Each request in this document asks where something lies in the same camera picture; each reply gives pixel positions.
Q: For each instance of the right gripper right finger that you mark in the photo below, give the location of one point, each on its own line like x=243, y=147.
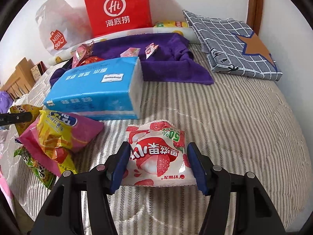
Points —
x=255, y=212

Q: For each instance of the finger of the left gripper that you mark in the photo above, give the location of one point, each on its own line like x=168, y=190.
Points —
x=14, y=118

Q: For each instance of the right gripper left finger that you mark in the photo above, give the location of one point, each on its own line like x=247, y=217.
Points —
x=61, y=212

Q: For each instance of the green snack bag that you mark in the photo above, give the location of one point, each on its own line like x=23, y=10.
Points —
x=46, y=177

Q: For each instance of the pink yellow chip bag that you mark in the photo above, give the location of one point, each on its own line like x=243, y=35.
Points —
x=54, y=136

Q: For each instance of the pink silver-striped snack packet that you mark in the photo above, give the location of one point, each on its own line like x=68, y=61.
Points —
x=82, y=52

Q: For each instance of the red snack packet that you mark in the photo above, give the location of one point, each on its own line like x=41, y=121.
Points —
x=92, y=59

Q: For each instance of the strawberry white snack packet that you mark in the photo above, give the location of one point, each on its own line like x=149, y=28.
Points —
x=158, y=157

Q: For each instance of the small pink candy packet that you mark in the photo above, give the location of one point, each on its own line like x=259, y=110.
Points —
x=131, y=52

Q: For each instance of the light pink pastry packet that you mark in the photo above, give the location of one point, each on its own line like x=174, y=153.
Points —
x=150, y=50

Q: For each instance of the yellow pyramid snack packet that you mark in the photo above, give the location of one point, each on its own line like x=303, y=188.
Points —
x=35, y=111

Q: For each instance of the brown patterned box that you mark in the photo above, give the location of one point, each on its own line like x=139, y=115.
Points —
x=38, y=70

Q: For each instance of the pink clothing pile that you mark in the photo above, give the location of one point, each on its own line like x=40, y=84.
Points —
x=7, y=193

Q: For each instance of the white Miniso plastic bag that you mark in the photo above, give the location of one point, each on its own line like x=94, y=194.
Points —
x=61, y=26

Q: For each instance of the blue tissue pack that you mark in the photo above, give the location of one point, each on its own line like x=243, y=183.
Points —
x=105, y=90

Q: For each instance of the red Haidilao paper bag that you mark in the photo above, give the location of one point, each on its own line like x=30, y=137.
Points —
x=109, y=16

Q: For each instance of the grey checked folded cloth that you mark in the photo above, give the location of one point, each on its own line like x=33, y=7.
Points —
x=232, y=47

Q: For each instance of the purple towel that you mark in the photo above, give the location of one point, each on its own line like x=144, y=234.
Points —
x=172, y=62

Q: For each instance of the yellow snack bag behind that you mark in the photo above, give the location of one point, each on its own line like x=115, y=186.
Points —
x=171, y=24

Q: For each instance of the brown wooden door frame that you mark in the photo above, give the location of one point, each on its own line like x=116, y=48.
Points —
x=254, y=14

